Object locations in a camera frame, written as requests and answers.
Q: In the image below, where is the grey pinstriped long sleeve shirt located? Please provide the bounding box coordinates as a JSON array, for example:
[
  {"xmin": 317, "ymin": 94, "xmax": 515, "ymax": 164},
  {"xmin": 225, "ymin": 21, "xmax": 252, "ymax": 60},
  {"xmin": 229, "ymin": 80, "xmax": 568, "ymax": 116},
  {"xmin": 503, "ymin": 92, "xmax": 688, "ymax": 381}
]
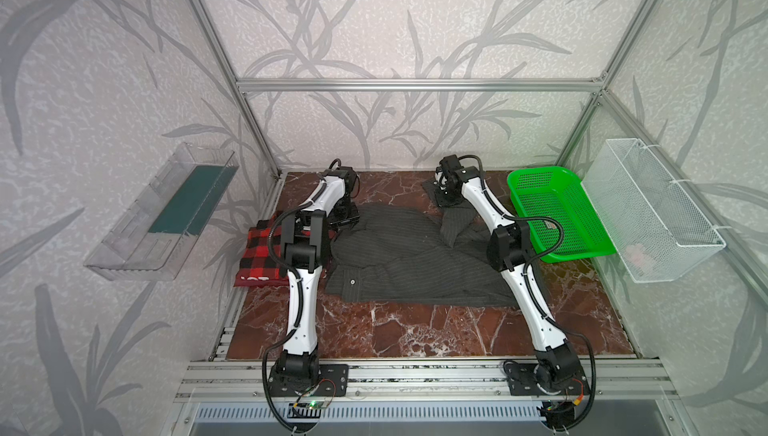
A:
[{"xmin": 325, "ymin": 203, "xmax": 519, "ymax": 309}]

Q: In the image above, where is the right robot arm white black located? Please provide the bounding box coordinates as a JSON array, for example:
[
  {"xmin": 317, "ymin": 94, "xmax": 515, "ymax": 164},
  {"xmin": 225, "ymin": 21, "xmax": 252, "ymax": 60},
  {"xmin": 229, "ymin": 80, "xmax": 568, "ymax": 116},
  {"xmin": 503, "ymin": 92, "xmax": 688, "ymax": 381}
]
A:
[{"xmin": 434, "ymin": 154, "xmax": 594, "ymax": 395}]

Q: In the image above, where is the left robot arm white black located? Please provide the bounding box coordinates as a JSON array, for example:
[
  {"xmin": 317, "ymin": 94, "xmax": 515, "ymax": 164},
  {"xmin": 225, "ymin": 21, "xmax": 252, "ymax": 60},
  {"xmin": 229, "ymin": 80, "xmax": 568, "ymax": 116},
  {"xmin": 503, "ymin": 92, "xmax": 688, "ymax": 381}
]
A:
[{"xmin": 262, "ymin": 158, "xmax": 359, "ymax": 396}]

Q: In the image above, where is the red black plaid folded shirt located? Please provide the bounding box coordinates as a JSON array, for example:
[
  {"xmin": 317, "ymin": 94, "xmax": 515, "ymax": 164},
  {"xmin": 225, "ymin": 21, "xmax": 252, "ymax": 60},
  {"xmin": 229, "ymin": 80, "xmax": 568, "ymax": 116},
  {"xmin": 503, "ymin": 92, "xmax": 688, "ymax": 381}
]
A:
[{"xmin": 234, "ymin": 217, "xmax": 289, "ymax": 287}]

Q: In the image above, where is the green plastic basket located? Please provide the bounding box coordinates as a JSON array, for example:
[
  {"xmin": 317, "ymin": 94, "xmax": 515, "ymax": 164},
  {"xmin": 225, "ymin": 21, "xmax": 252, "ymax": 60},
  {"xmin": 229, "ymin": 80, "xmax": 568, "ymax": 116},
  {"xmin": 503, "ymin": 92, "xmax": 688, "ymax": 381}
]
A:
[{"xmin": 507, "ymin": 166, "xmax": 616, "ymax": 263}]

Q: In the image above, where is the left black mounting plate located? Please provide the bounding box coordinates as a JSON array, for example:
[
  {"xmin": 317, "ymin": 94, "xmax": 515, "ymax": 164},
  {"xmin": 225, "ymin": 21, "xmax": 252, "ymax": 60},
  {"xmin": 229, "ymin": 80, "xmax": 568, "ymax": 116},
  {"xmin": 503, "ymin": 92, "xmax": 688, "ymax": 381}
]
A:
[{"xmin": 267, "ymin": 364, "xmax": 349, "ymax": 397}]

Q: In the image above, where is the black mounting plate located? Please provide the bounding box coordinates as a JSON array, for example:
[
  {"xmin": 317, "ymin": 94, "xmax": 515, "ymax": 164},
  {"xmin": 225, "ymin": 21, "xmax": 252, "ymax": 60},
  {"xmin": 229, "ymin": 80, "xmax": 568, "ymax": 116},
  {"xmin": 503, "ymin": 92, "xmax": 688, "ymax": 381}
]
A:
[
  {"xmin": 267, "ymin": 364, "xmax": 349, "ymax": 397},
  {"xmin": 502, "ymin": 360, "xmax": 591, "ymax": 399}
]

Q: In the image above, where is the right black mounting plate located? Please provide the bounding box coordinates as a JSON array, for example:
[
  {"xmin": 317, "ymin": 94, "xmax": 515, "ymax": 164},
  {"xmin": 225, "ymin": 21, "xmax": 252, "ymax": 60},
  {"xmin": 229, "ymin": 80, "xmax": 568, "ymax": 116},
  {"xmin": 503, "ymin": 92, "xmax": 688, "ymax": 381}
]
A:
[{"xmin": 502, "ymin": 360, "xmax": 591, "ymax": 399}]

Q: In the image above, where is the aluminium horizontal frame bar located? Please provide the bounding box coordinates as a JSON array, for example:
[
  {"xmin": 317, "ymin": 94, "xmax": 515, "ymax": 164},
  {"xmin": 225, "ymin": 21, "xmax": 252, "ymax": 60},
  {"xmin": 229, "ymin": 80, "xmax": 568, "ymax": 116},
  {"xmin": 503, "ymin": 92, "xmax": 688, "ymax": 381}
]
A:
[{"xmin": 236, "ymin": 78, "xmax": 602, "ymax": 94}]

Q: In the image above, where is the clear plastic wall tray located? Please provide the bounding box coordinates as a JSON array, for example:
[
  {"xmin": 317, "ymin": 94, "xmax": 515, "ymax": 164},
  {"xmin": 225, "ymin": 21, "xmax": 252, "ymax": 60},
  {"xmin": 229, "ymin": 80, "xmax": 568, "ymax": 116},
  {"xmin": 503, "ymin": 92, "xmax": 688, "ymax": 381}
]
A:
[{"xmin": 84, "ymin": 142, "xmax": 239, "ymax": 281}]

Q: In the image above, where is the white wire mesh basket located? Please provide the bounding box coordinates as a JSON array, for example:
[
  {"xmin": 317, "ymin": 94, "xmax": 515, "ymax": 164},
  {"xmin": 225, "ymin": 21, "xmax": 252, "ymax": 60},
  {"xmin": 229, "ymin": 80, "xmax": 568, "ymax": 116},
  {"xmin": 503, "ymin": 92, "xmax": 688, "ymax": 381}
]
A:
[{"xmin": 582, "ymin": 138, "xmax": 726, "ymax": 283}]

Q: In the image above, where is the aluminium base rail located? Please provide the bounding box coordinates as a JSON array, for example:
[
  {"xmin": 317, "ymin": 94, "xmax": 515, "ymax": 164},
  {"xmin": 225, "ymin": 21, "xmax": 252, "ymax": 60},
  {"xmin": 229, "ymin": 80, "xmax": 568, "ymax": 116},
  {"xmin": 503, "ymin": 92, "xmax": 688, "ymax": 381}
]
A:
[{"xmin": 173, "ymin": 357, "xmax": 680, "ymax": 403}]

